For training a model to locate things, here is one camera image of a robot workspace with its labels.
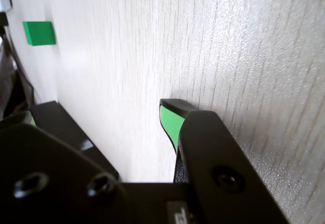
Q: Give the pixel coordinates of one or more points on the green wooden cube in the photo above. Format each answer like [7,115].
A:
[38,32]

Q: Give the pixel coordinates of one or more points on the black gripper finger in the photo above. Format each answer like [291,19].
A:
[50,173]
[228,173]

